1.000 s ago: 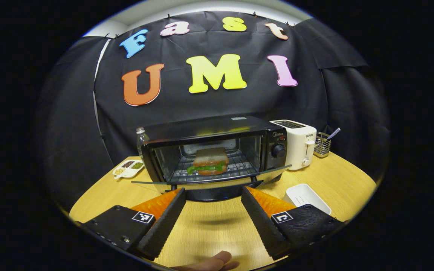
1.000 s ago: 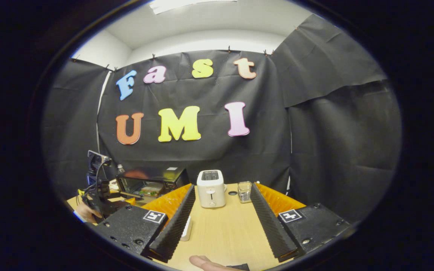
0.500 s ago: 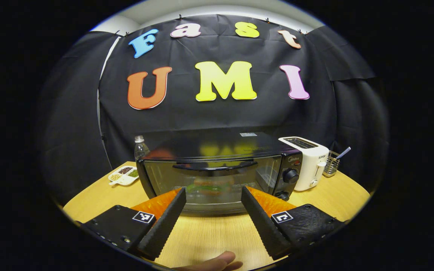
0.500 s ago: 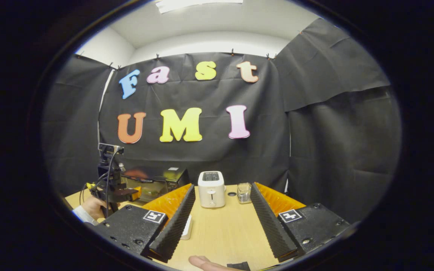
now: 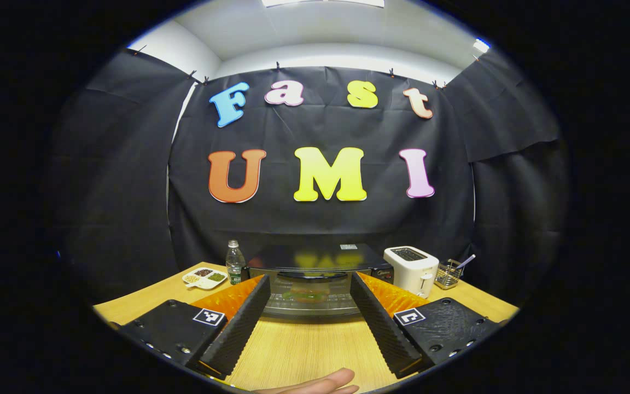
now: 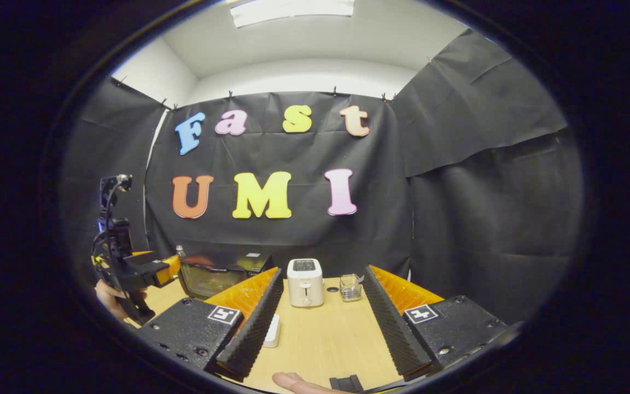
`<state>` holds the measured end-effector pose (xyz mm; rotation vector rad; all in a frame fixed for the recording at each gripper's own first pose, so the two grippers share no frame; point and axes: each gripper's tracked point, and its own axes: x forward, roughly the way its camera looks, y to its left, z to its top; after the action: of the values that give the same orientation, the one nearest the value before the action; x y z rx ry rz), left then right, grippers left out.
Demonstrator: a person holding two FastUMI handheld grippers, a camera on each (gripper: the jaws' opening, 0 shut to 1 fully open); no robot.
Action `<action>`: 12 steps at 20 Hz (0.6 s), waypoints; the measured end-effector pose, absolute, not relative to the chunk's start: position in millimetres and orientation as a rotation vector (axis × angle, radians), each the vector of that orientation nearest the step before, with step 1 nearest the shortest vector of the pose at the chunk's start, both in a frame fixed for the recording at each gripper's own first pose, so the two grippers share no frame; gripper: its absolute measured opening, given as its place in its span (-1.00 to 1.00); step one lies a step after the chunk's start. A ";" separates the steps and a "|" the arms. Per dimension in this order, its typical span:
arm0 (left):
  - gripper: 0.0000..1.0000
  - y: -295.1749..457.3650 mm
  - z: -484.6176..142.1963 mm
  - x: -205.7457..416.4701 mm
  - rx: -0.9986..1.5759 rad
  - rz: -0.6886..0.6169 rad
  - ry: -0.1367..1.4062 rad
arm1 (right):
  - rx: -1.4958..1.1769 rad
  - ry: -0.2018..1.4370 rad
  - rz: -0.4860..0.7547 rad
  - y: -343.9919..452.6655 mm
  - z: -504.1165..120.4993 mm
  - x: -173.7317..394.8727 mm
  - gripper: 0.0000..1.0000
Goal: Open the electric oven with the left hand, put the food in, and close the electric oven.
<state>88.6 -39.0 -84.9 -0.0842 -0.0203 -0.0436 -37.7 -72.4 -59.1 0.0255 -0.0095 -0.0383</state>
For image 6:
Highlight black electric oven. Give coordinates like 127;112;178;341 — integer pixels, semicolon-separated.
178;253;275;300

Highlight large ceiling light panel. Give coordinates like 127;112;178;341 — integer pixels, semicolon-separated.
230;0;355;28

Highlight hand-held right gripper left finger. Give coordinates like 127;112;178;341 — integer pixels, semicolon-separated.
139;266;284;383

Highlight white toaster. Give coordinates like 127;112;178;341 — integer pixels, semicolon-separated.
287;258;325;308

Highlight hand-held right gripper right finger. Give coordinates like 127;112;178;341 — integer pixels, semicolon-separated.
363;265;512;382

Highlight clear utensil holder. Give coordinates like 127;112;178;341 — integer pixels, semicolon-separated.
340;274;364;303

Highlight white rectangular plate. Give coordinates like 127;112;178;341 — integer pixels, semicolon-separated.
263;314;282;349

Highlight black backdrop cloth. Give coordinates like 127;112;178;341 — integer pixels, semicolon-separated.
61;27;586;323

